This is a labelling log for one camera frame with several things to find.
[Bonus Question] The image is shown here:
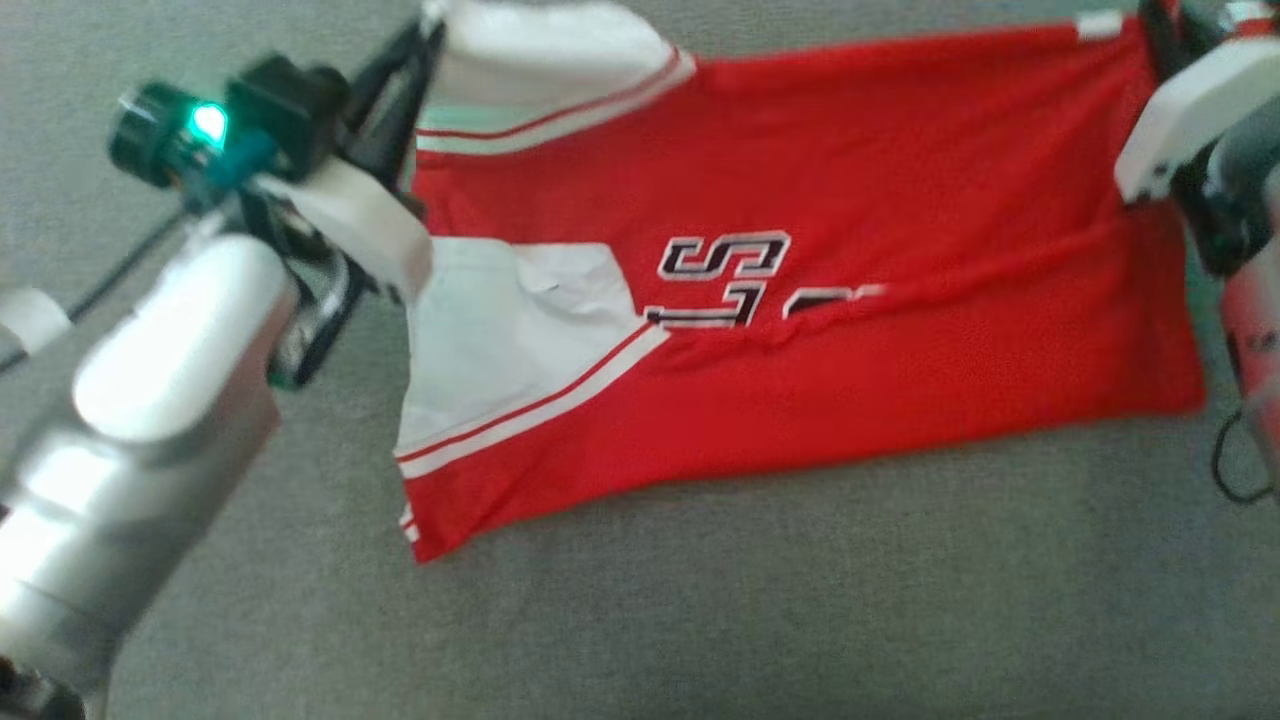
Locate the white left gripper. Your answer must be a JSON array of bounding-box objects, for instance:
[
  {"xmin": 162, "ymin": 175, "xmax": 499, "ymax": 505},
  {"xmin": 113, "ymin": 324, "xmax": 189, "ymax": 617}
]
[{"xmin": 254, "ymin": 21, "xmax": 447, "ymax": 392}]

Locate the white cable clip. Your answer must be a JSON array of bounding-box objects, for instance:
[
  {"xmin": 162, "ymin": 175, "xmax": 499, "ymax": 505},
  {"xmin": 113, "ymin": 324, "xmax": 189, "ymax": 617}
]
[{"xmin": 0, "ymin": 287, "xmax": 73, "ymax": 353}]

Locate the red Bulls jersey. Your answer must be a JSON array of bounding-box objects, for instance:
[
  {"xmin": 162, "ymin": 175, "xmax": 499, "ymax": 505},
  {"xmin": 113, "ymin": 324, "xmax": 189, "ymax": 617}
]
[{"xmin": 393, "ymin": 0, "xmax": 1208, "ymax": 564}]

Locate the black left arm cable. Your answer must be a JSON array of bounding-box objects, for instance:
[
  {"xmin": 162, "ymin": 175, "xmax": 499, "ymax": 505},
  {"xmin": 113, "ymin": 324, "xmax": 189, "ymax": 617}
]
[{"xmin": 0, "ymin": 150, "xmax": 281, "ymax": 373}]

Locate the large grey sofa seat cushion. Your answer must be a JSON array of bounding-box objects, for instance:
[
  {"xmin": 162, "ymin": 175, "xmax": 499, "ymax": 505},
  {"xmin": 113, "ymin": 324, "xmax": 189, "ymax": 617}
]
[{"xmin": 0, "ymin": 0, "xmax": 1280, "ymax": 720}]

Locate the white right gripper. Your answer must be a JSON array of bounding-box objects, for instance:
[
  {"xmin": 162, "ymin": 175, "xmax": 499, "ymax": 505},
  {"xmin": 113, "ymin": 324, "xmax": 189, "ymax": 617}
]
[{"xmin": 1112, "ymin": 0, "xmax": 1280, "ymax": 277}]

